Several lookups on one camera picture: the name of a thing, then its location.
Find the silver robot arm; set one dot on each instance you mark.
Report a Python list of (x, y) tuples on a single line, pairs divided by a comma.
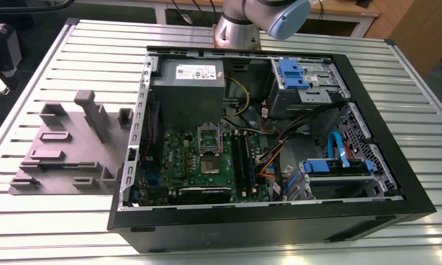
[(238, 30)]

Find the grey parts rack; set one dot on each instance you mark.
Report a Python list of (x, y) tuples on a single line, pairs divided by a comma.
[(77, 165)]

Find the black case fan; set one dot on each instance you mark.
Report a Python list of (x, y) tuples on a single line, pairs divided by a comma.
[(155, 121)]

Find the grey power supply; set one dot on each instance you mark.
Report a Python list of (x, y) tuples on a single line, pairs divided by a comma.
[(187, 102)]

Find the green motherboard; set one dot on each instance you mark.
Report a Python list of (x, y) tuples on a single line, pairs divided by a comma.
[(180, 171)]

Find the black graphics card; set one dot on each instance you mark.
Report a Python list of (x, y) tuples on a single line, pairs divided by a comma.
[(202, 194)]

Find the grey metal drive cage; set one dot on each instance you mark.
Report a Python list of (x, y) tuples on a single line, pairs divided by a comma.
[(312, 96)]

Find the hard disk blue carrier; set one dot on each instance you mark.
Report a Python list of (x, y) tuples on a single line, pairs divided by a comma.
[(318, 167)]

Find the black PC case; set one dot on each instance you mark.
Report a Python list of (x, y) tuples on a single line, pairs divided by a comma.
[(264, 229)]

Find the grey metal disk bay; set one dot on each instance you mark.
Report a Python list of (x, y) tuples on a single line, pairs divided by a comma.
[(338, 182)]

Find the wooden cabinet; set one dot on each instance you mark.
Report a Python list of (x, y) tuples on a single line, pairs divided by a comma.
[(419, 33)]

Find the blue plastic drive bracket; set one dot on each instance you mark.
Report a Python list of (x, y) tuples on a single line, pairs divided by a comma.
[(291, 74)]

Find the wooden desk white frame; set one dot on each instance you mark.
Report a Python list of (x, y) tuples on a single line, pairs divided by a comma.
[(353, 9)]

